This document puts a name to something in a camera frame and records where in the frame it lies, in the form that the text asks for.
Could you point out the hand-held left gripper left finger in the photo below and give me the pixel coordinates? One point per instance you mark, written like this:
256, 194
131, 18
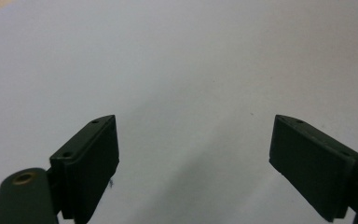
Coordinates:
85, 165

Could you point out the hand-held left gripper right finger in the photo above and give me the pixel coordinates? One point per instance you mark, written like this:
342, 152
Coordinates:
310, 168

